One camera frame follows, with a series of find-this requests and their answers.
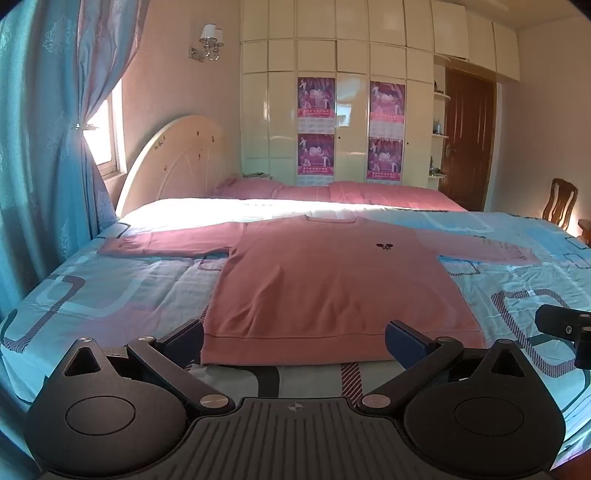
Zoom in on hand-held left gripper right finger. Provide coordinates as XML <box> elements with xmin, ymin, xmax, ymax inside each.
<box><xmin>359</xmin><ymin>320</ymin><xmax>530</xmax><ymax>413</ymax></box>

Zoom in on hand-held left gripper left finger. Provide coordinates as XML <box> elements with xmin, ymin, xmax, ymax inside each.
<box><xmin>62</xmin><ymin>318</ymin><xmax>235</xmax><ymax>414</ymax></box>

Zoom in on pink long-sleeved sweater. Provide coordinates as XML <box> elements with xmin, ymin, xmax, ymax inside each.
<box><xmin>99</xmin><ymin>215</ymin><xmax>541</xmax><ymax>367</ymax></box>

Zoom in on bed with blue patterned quilt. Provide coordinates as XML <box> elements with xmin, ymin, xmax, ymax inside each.
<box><xmin>0</xmin><ymin>198</ymin><xmax>591</xmax><ymax>480</ymax></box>

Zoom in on wooden chair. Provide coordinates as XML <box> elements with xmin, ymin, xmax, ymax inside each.
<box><xmin>541</xmin><ymin>178</ymin><xmax>579</xmax><ymax>230</ymax></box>

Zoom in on pink pillow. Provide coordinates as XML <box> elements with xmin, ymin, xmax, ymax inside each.
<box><xmin>329</xmin><ymin>181</ymin><xmax>468</xmax><ymax>213</ymax></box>
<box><xmin>213</xmin><ymin>178</ymin><xmax>288</xmax><ymax>200</ymax></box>

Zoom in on cream arched headboard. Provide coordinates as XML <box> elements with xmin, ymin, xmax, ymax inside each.
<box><xmin>115</xmin><ymin>115</ymin><xmax>242</xmax><ymax>217</ymax></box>

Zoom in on brown wooden door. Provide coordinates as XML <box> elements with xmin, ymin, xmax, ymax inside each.
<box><xmin>438</xmin><ymin>68</ymin><xmax>498</xmax><ymax>212</ymax></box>

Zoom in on white corner shelves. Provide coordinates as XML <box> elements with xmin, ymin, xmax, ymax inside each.
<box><xmin>429</xmin><ymin>79</ymin><xmax>452</xmax><ymax>182</ymax></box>

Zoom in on window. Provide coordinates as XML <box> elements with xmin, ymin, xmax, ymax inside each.
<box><xmin>84</xmin><ymin>78</ymin><xmax>128</xmax><ymax>180</ymax></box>

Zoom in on cream glossy wardrobe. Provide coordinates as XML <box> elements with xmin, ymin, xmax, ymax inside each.
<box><xmin>239</xmin><ymin>0</ymin><xmax>520</xmax><ymax>190</ymax></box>

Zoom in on blue patterned curtain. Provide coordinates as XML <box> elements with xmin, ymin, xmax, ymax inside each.
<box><xmin>0</xmin><ymin>0</ymin><xmax>153</xmax><ymax>326</ymax></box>

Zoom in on purple wall poster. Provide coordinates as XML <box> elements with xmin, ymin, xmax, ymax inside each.
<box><xmin>296</xmin><ymin>134</ymin><xmax>335</xmax><ymax>187</ymax></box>
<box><xmin>369</xmin><ymin>82</ymin><xmax>406</xmax><ymax>138</ymax></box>
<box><xmin>366</xmin><ymin>137</ymin><xmax>404</xmax><ymax>185</ymax></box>
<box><xmin>298</xmin><ymin>77</ymin><xmax>336</xmax><ymax>134</ymax></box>

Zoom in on wall lamp with white shades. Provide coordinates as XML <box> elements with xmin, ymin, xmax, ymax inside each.
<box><xmin>188</xmin><ymin>23</ymin><xmax>225</xmax><ymax>62</ymax></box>

